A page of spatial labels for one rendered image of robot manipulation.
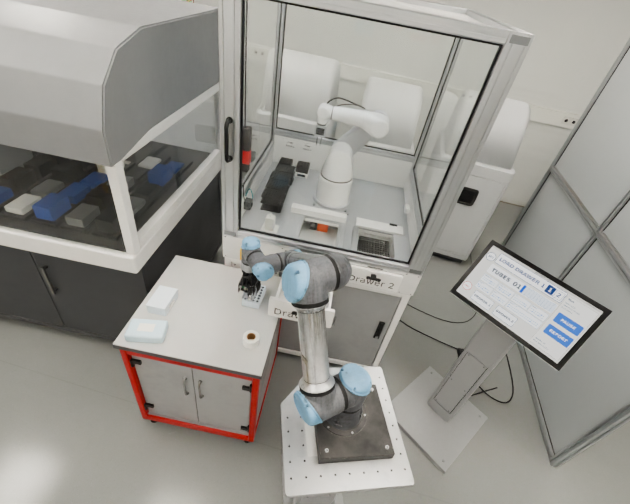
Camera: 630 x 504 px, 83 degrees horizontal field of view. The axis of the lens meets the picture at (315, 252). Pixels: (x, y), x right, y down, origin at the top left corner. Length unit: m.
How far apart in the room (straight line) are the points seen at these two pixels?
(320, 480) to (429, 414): 1.24
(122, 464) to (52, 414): 0.50
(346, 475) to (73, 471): 1.42
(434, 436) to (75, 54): 2.48
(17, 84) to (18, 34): 0.17
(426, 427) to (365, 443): 1.07
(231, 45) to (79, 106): 0.56
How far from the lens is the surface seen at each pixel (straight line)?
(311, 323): 1.07
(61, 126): 1.60
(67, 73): 1.58
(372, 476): 1.44
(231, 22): 1.45
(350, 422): 1.39
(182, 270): 1.93
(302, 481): 1.38
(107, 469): 2.29
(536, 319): 1.78
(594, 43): 4.90
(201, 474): 2.19
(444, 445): 2.45
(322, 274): 1.02
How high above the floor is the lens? 2.07
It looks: 39 degrees down
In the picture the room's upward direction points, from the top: 11 degrees clockwise
